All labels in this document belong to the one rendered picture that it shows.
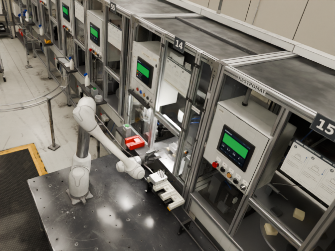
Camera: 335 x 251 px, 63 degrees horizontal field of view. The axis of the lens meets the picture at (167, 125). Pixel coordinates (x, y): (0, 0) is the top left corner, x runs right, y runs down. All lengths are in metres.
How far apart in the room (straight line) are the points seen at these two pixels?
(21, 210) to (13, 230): 0.24
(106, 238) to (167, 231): 0.48
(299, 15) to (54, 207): 4.80
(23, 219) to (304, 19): 5.08
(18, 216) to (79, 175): 1.21
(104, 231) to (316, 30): 4.52
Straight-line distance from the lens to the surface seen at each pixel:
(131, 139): 2.69
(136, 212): 2.43
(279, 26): 5.75
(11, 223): 3.35
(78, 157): 2.47
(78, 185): 2.37
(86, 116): 2.02
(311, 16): 5.45
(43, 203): 2.54
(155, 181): 2.33
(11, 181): 3.76
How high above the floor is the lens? 2.59
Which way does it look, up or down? 34 degrees down
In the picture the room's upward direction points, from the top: 10 degrees clockwise
